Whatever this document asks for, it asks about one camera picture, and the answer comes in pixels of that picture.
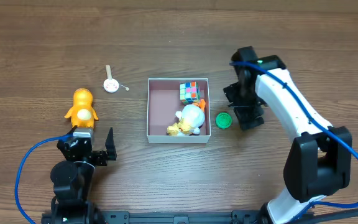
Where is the green round cap toy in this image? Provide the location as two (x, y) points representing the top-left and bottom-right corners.
(216, 113), (232, 129)

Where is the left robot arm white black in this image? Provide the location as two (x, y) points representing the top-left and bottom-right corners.
(41, 126), (117, 224)

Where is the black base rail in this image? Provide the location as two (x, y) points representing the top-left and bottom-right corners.
(102, 210), (271, 224)

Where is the white yellow plush chicken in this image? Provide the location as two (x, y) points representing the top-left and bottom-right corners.
(167, 99), (206, 136)

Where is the black cable bottom right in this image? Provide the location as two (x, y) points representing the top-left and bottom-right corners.
(300, 205), (358, 224)

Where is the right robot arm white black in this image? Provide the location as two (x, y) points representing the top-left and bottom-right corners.
(223, 46), (352, 223)

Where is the white box pink inside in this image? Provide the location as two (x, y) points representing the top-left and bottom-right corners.
(146, 78), (211, 144)

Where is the colourful puzzle cube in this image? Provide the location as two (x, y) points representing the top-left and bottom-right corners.
(180, 82), (201, 105)

